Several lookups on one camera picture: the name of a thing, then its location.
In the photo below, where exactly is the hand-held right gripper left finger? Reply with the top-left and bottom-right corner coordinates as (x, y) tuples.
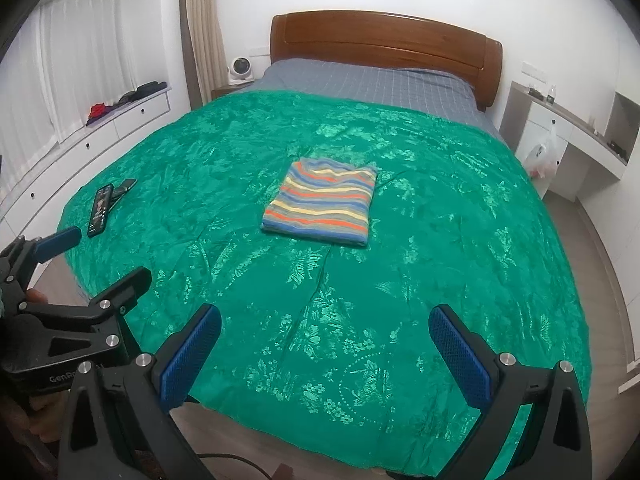
(59, 303), (223, 480)

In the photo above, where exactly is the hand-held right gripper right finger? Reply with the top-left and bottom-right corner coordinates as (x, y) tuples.
(429, 304), (593, 480)

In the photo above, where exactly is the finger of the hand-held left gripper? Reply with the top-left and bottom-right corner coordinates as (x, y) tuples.
(0, 226), (82, 311)
(22, 266), (153, 361)

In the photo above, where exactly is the striped knit sweater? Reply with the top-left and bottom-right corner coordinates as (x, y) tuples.
(261, 157), (378, 247)

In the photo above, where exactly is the black smartphone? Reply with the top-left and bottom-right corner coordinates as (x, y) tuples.
(87, 184), (115, 238)

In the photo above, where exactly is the green patterned blanket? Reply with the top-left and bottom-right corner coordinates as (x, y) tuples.
(56, 89), (593, 480)

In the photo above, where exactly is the white window bench cabinet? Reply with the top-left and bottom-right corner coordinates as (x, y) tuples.
(0, 87), (173, 241)

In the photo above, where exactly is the white sheer curtain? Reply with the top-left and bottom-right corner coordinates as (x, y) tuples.
(0, 0), (138, 161)

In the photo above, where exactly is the wooden nightstand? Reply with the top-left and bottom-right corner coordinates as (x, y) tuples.
(211, 82), (256, 102)

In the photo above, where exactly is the white plastic bag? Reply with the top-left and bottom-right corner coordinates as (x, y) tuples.
(522, 122), (560, 181)

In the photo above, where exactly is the small white fan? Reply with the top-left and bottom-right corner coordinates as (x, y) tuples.
(226, 55), (256, 84)

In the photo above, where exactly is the white built-in desk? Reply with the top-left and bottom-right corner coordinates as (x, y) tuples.
(500, 81), (640, 201)

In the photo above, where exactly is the beige curtain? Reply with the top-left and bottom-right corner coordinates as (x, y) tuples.
(180, 0), (226, 111)

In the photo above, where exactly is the grey bed sheet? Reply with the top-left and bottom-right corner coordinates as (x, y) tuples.
(250, 59), (511, 148)

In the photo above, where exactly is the wooden bed headboard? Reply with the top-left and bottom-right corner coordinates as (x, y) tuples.
(270, 10), (503, 111)

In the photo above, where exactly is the black cable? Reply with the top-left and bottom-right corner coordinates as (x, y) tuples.
(197, 454), (281, 480)

